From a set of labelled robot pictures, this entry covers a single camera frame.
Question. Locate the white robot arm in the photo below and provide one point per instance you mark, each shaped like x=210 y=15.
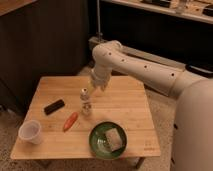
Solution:
x=192 y=146

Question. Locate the tan sponge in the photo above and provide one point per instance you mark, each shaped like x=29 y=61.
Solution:
x=114 y=139

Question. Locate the orange carrot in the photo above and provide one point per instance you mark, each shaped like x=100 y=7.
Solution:
x=70 y=121

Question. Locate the green bowl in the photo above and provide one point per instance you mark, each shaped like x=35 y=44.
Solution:
x=99 y=145

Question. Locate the black rectangular block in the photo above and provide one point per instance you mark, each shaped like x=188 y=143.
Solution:
x=54 y=107

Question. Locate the metal shelf rack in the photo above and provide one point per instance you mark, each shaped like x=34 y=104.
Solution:
x=157 y=37

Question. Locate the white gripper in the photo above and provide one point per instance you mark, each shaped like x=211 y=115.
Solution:
x=99 y=77

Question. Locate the white plastic cup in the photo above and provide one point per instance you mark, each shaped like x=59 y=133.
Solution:
x=31 y=131

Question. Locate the dark wooden cabinet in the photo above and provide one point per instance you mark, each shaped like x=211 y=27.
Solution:
x=46 y=38

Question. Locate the wooden table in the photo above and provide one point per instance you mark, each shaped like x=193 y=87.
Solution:
x=68 y=109

